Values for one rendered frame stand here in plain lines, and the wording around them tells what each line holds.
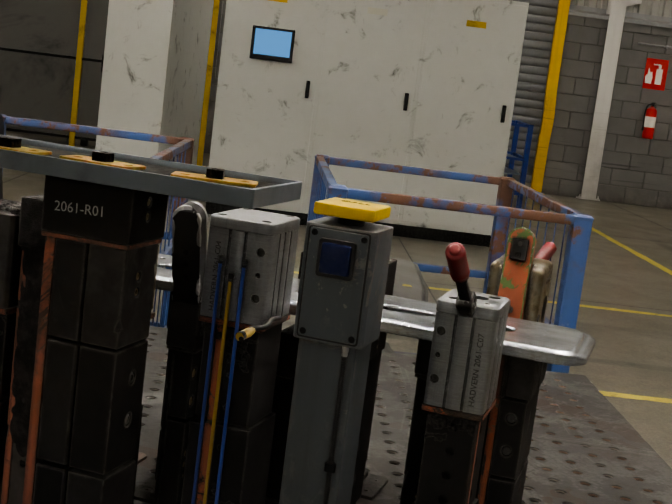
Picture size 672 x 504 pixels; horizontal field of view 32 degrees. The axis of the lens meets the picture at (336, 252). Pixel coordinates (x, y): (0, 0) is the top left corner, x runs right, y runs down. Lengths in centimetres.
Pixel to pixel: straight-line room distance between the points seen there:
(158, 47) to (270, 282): 826
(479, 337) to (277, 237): 25
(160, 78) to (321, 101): 129
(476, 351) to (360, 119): 833
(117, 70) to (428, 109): 251
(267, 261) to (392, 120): 829
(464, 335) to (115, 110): 844
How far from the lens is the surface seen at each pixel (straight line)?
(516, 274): 156
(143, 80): 955
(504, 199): 468
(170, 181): 111
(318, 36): 951
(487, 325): 123
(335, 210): 109
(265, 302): 130
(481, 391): 125
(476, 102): 963
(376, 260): 109
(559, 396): 239
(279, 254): 131
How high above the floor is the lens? 128
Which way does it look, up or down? 9 degrees down
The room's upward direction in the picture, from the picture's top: 7 degrees clockwise
